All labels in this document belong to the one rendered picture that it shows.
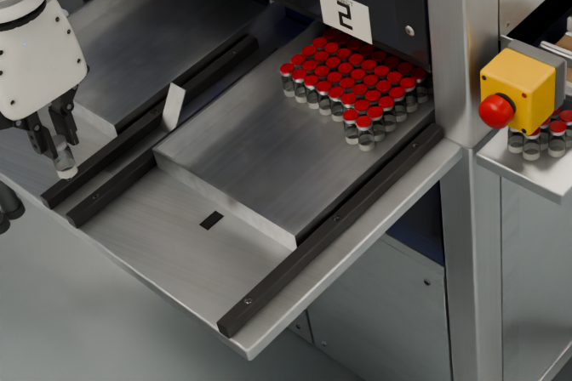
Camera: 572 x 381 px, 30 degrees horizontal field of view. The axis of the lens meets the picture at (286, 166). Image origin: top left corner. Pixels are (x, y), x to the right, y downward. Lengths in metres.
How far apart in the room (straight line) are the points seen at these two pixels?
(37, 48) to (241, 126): 0.47
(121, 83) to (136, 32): 0.12
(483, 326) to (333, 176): 0.44
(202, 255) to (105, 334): 1.13
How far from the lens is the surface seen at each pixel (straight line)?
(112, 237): 1.38
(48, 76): 1.08
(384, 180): 1.34
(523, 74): 1.27
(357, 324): 1.97
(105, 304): 2.49
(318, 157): 1.40
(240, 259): 1.31
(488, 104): 1.26
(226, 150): 1.44
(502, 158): 1.38
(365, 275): 1.81
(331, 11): 1.41
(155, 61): 1.62
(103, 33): 1.70
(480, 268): 1.58
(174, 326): 2.40
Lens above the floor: 1.86
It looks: 44 degrees down
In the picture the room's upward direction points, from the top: 12 degrees counter-clockwise
